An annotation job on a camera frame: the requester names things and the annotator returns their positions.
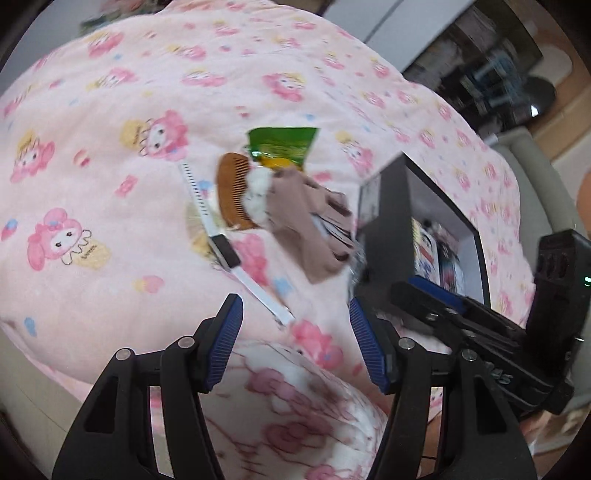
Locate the green snack packet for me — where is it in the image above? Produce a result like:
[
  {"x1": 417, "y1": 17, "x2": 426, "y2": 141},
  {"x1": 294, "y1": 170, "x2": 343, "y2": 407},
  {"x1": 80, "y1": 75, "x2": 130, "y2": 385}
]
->
[{"x1": 245, "y1": 127, "x2": 320, "y2": 171}]

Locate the white smartwatch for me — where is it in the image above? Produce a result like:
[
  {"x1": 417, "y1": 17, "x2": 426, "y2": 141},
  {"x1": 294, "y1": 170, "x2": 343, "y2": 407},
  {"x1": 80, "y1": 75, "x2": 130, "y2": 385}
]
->
[{"x1": 179, "y1": 161, "x2": 295, "y2": 326}]

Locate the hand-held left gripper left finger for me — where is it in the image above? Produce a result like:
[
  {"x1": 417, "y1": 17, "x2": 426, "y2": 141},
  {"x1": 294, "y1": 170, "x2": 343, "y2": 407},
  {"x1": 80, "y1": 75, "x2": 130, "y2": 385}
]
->
[{"x1": 52, "y1": 293, "x2": 245, "y2": 480}]

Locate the pink printed blanket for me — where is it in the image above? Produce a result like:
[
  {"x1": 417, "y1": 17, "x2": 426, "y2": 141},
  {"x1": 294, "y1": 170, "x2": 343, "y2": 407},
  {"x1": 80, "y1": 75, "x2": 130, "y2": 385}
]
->
[{"x1": 0, "y1": 0, "x2": 550, "y2": 416}]

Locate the dark printed packet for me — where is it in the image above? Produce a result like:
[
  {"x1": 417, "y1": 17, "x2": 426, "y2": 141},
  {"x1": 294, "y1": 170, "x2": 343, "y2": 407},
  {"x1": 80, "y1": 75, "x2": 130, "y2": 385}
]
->
[{"x1": 436, "y1": 226, "x2": 466, "y2": 296}]

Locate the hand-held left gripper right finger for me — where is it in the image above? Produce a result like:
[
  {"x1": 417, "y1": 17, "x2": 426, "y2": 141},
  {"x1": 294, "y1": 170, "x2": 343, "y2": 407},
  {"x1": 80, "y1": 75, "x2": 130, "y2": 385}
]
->
[{"x1": 348, "y1": 296, "x2": 539, "y2": 480}]

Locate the black storage box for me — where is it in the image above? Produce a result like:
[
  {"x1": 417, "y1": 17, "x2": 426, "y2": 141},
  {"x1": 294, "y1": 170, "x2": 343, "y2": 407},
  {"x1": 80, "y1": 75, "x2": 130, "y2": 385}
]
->
[{"x1": 355, "y1": 152, "x2": 492, "y2": 315}]

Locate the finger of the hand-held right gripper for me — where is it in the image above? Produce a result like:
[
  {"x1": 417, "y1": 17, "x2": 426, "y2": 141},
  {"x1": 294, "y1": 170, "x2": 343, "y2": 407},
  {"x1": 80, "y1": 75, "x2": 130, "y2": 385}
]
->
[
  {"x1": 409, "y1": 276, "x2": 527, "y2": 342},
  {"x1": 390, "y1": 282, "x2": 481, "y2": 352}
]

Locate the wooden comb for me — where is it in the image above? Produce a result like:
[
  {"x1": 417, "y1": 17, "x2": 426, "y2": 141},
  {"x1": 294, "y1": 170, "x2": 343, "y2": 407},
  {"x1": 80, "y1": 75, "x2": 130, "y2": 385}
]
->
[{"x1": 216, "y1": 153, "x2": 257, "y2": 230}]

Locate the pale yellow tassel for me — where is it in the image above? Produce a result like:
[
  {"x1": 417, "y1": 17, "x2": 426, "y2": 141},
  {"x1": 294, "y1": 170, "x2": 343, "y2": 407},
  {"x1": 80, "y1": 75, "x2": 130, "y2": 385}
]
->
[{"x1": 185, "y1": 203, "x2": 219, "y2": 259}]

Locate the clear plastic wrapper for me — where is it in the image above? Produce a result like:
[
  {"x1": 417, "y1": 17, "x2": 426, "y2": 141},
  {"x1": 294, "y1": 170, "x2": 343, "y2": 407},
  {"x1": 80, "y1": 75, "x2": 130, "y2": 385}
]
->
[{"x1": 346, "y1": 242, "x2": 366, "y2": 289}]

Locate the white printed packet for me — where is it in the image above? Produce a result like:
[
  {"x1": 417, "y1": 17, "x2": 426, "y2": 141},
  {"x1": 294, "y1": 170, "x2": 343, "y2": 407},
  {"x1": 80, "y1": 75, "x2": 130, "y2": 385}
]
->
[{"x1": 412, "y1": 218, "x2": 439, "y2": 280}]

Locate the dark shelf unit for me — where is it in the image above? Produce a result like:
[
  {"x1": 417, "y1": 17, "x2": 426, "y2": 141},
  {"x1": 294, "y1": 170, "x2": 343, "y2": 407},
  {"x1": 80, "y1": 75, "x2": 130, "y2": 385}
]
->
[{"x1": 404, "y1": 0, "x2": 546, "y2": 137}]

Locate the brown glove with fluffy cuff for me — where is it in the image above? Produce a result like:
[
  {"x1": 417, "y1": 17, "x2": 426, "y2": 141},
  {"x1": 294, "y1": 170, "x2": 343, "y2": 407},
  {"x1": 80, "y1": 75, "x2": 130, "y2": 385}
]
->
[{"x1": 244, "y1": 166, "x2": 358, "y2": 284}]

